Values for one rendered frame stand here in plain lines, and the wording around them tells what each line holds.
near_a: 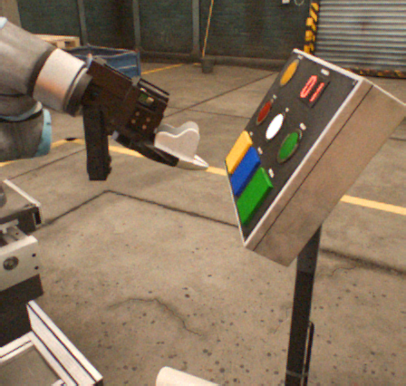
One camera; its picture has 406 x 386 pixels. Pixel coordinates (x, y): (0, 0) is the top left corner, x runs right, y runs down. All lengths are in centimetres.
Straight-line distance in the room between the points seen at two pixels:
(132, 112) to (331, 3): 787
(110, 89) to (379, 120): 35
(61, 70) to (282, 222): 36
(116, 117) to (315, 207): 30
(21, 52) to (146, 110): 17
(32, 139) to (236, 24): 817
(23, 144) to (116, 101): 52
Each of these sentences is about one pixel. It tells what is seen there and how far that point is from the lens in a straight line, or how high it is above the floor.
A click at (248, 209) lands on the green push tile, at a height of 100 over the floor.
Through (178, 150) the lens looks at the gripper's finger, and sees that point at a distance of 57.
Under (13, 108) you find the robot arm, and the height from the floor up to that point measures 114.
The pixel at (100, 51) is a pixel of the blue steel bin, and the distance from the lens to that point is 621.
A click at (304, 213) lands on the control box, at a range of 58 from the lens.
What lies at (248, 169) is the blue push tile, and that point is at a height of 102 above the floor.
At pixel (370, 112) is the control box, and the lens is 55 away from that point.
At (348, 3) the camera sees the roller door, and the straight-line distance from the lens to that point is 827.
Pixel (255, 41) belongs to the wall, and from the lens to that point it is 889.
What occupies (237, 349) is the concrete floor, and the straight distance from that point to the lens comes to 176.
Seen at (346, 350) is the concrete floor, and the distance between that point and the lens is 184.
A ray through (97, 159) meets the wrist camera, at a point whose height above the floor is 108.
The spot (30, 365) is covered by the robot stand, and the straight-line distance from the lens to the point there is 154.
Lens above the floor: 129
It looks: 24 degrees down
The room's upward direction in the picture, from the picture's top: straight up
